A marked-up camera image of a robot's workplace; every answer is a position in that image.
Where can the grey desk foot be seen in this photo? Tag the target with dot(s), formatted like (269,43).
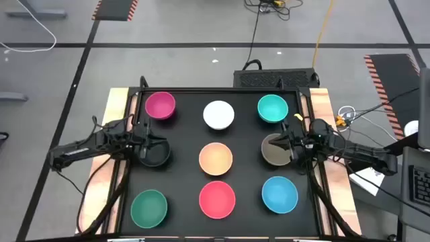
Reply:
(37,14)

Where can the magenta bowl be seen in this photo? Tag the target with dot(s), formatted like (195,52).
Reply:
(160,105)

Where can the green bowl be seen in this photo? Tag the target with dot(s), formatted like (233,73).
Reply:
(148,208)

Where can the teal bowl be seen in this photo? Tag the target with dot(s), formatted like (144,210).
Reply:
(272,108)

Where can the grey monitor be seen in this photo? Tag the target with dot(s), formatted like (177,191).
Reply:
(425,107)

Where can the orange bowl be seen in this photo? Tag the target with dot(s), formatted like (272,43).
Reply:
(215,158)

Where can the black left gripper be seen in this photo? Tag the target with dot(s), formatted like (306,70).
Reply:
(145,141)

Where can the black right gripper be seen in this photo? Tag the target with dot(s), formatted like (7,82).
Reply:
(302,141)

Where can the white bowl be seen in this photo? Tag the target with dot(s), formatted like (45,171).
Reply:
(218,114)

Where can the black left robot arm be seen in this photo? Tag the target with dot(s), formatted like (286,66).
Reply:
(80,149)

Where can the orange connector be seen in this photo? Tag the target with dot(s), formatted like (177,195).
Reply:
(341,121)

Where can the blue bowl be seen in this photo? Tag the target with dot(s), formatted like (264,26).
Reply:
(279,195)

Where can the red bowl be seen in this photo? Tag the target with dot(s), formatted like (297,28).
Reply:
(217,200)

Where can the grey metal bar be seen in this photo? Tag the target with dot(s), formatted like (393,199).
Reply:
(13,97)

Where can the brown bowl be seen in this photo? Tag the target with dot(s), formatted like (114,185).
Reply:
(273,158)

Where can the black bowl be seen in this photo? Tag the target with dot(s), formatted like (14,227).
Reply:
(155,158)

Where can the black table frame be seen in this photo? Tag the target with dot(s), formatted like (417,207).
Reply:
(218,89)

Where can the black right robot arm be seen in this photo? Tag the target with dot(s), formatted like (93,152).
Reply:
(359,153)

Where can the small black hazard-striped floor mat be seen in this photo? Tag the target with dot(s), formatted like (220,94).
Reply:
(114,9)

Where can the white paper sheet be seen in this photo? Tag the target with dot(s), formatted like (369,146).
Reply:
(366,183)

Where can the large black hazard-striped floor mat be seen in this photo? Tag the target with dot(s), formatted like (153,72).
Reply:
(396,87)

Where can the yellow tag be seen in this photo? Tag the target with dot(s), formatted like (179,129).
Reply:
(298,116)

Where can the black keyboard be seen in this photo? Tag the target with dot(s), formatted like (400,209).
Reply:
(421,185)

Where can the grey side desk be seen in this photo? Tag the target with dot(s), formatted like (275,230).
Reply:
(404,215)

